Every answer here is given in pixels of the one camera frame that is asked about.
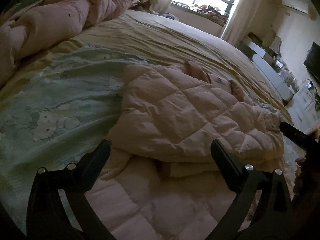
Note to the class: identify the pink rolled duvet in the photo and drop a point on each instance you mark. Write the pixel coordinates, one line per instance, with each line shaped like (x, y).
(50, 22)

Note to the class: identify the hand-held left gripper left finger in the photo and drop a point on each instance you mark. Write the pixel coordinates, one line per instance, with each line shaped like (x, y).
(97, 160)

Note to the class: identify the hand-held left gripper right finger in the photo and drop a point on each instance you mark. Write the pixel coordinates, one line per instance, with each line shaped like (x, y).
(225, 162)

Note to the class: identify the black television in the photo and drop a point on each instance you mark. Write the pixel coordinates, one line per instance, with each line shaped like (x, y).
(313, 60)

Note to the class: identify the white air conditioner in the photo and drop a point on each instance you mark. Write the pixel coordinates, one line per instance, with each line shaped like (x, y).
(295, 4)

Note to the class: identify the person's right hand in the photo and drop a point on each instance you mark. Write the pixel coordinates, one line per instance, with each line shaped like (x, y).
(301, 177)

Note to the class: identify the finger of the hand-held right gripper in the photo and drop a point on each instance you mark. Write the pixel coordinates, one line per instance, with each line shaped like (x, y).
(293, 133)

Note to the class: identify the oval vanity mirror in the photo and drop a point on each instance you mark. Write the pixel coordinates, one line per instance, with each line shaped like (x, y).
(272, 38)

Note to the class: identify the bed with cartoon printed sheet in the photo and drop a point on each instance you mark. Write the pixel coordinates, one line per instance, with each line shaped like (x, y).
(62, 92)

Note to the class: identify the pink quilted coat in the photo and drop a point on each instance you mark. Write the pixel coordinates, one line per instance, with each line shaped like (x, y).
(175, 110)

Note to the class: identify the clutter of small items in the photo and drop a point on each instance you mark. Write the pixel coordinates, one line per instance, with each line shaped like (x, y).
(285, 72)

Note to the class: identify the small screen device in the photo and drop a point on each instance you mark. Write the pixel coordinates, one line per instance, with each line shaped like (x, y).
(309, 84)

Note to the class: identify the white dressing table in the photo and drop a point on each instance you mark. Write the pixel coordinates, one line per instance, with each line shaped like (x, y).
(267, 67)

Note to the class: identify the white drawer cabinet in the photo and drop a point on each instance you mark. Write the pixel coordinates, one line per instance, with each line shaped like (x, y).
(303, 107)

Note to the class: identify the clothes on window sill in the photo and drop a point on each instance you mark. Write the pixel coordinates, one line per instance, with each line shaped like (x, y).
(210, 12)

